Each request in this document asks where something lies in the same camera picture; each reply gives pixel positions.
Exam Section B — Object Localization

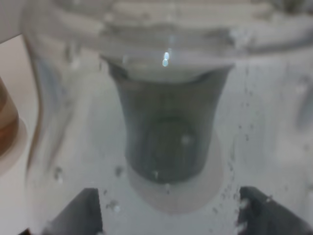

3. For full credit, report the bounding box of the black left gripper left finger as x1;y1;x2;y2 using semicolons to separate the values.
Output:
43;188;103;235

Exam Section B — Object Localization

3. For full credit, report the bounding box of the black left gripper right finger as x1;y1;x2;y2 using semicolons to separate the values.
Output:
236;186;313;235

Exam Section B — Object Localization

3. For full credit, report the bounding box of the clear plastic water bottle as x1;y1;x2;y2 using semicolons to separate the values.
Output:
21;0;313;235

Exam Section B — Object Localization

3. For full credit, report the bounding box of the orange translucent plastic cup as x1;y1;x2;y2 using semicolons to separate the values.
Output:
0;79;19;156

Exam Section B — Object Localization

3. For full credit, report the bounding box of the grey translucent plastic cup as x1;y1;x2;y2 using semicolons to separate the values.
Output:
102;56;233;184

